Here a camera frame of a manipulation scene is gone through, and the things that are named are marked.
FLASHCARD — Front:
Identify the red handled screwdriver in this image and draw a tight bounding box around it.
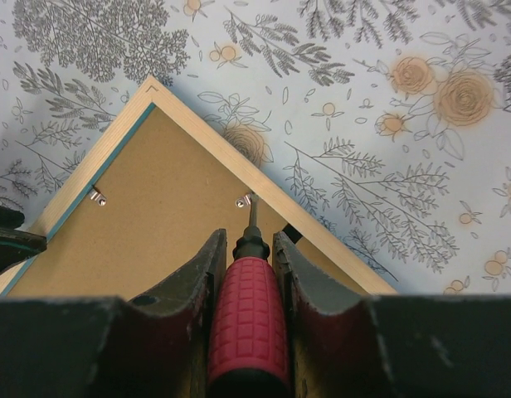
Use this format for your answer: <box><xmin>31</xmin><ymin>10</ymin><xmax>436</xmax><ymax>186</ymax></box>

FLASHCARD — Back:
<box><xmin>207</xmin><ymin>193</ymin><xmax>291</xmax><ymax>397</ymax></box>

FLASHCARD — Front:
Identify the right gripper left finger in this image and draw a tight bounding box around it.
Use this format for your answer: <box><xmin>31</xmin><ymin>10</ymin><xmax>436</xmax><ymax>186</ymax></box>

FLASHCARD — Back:
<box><xmin>0</xmin><ymin>229</ymin><xmax>226</xmax><ymax>397</ymax></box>

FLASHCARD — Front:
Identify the floral patterned table mat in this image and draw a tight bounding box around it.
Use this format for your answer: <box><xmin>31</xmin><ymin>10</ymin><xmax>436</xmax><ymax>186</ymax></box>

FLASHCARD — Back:
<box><xmin>0</xmin><ymin>1</ymin><xmax>511</xmax><ymax>294</ymax></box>

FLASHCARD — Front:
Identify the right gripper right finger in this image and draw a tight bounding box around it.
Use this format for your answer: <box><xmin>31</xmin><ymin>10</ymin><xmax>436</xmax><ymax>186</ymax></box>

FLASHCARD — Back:
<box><xmin>273</xmin><ymin>232</ymin><xmax>511</xmax><ymax>397</ymax></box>

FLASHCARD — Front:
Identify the blue picture frame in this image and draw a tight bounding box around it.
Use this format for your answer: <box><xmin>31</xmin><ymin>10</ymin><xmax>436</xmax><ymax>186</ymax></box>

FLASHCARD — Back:
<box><xmin>0</xmin><ymin>77</ymin><xmax>393</xmax><ymax>298</ymax></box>

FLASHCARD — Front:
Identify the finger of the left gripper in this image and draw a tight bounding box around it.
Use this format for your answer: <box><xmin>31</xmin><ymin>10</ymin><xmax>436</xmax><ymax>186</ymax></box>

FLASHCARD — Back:
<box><xmin>0</xmin><ymin>206</ymin><xmax>47</xmax><ymax>275</ymax></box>

